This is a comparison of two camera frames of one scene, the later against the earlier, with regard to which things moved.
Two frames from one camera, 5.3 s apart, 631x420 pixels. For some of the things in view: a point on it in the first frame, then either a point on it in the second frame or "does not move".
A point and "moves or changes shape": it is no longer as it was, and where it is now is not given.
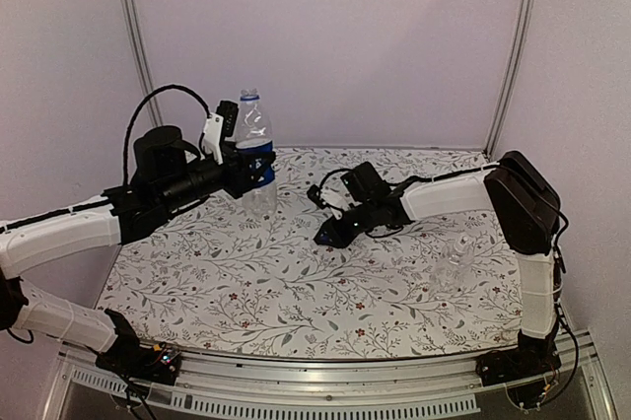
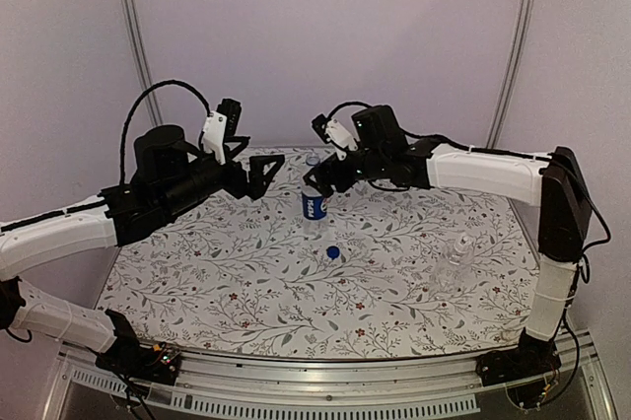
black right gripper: x=339 y=238 -> x=321 y=173
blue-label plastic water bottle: x=261 y=162 moves or changes shape
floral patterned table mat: x=216 y=278 does not move
